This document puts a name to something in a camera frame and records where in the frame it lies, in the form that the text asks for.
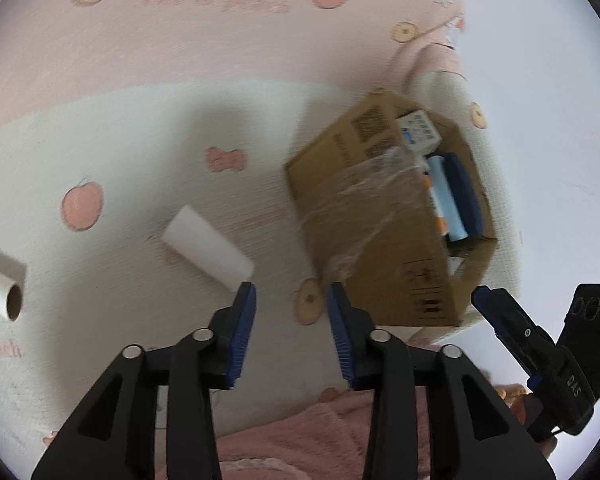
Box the white cylinder tube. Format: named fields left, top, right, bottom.
left=162, top=205, right=255, bottom=292

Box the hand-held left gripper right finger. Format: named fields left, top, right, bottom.
left=327, top=282, right=557, bottom=480

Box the white and blue small box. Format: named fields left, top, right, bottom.
left=395, top=110, right=444, bottom=154

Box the dark blue curved item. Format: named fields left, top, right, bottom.
left=442, top=152, right=485, bottom=239

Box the pink cartoon printed bedsheet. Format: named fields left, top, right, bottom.
left=0, top=0, right=527, bottom=480

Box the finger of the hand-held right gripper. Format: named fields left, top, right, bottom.
left=471, top=286, right=564, bottom=390

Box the orange and white tube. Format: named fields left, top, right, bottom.
left=422, top=172, right=449, bottom=237

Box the brown cardboard box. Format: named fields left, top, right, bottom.
left=285, top=88, right=499, bottom=329

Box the light blue tube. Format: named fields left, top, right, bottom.
left=426, top=156, right=469, bottom=242

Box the pink fuzzy cloth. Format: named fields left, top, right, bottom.
left=155, top=385, right=531, bottom=480

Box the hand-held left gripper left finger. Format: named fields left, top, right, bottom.
left=30, top=282, right=257, bottom=480

